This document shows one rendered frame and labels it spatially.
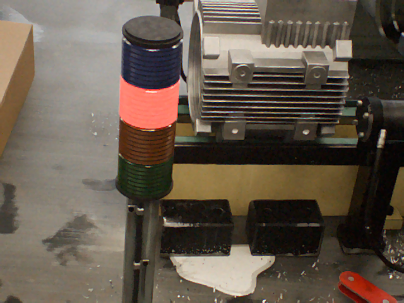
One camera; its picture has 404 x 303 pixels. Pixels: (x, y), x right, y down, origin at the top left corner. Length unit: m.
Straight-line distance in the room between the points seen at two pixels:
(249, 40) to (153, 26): 0.32
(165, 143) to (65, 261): 0.35
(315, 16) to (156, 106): 0.36
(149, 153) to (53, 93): 0.69
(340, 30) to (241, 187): 0.27
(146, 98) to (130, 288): 0.27
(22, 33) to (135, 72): 0.72
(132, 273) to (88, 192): 0.32
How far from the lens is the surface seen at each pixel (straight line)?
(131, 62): 0.80
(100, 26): 1.77
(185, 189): 1.20
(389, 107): 1.09
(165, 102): 0.81
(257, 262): 1.16
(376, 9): 1.44
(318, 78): 1.10
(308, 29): 1.11
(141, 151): 0.84
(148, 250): 0.95
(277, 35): 1.11
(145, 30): 0.80
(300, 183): 1.22
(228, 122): 1.11
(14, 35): 1.49
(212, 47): 1.08
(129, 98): 0.82
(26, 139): 1.39
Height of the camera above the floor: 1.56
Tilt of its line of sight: 34 degrees down
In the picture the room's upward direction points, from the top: 6 degrees clockwise
